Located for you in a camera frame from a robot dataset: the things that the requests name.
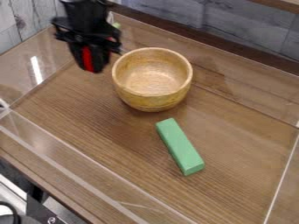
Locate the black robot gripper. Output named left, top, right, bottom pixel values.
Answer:
left=51, top=0, right=121, bottom=73

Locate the red plush fruit green stem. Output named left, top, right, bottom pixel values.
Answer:
left=81, top=46, right=93, bottom=72

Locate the light wooden bowl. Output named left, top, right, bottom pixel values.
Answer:
left=111, top=47, right=193, bottom=112

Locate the green rectangular block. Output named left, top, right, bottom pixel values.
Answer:
left=155, top=118, right=204, bottom=176

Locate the clear acrylic tray enclosure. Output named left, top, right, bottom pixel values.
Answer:
left=0, top=11, right=299, bottom=224

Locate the black stand base with cable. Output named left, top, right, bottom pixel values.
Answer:
left=0, top=174, right=64, bottom=224

